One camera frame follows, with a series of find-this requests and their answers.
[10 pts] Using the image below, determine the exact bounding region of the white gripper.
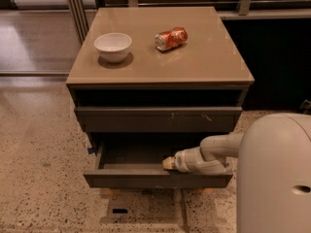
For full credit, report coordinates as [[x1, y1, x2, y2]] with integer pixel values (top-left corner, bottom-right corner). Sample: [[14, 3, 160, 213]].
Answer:
[[162, 147, 204, 173]]

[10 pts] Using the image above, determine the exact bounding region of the grey drawer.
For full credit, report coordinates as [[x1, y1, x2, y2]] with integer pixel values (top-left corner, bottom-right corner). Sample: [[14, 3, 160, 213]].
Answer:
[[84, 133, 233, 188], [75, 107, 242, 133]]

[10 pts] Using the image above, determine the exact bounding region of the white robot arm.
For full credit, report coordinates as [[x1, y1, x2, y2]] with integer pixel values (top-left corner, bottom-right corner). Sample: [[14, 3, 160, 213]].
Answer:
[[162, 113, 311, 233]]

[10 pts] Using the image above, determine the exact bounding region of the grey three-drawer cabinet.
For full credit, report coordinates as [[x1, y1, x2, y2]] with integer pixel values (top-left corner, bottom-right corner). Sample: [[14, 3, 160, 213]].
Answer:
[[65, 6, 256, 189]]

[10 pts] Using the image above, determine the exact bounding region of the grey top drawer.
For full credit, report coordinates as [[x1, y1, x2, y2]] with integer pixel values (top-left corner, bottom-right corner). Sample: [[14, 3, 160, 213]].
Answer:
[[75, 107, 242, 133]]

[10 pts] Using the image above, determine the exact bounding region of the crushed orange soda can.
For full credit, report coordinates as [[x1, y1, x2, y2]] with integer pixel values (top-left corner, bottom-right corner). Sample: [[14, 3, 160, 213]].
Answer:
[[155, 27, 188, 52]]

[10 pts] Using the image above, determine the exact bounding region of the white ceramic bowl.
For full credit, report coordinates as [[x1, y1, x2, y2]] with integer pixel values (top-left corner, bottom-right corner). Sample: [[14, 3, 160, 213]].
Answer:
[[94, 33, 132, 63]]

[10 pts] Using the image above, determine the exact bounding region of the small dark floor device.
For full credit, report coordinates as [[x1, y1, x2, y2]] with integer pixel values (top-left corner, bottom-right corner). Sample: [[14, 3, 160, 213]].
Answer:
[[299, 100, 311, 115]]

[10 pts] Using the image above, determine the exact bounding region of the metal railing frame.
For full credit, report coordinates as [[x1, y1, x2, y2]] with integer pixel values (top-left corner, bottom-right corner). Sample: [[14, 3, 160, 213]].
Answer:
[[68, 0, 311, 43]]

